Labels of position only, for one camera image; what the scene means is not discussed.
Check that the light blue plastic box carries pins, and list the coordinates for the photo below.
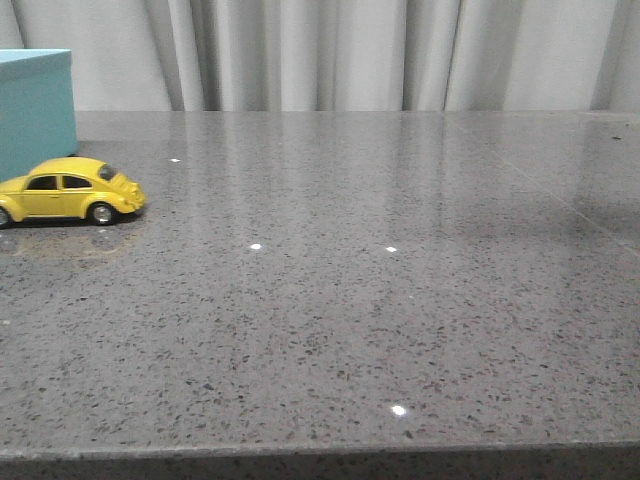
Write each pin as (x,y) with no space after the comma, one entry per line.
(37,108)

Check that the yellow toy beetle car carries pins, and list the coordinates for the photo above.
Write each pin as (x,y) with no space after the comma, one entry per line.
(71,187)

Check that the grey pleated curtain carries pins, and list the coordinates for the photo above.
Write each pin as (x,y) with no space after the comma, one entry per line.
(339,55)

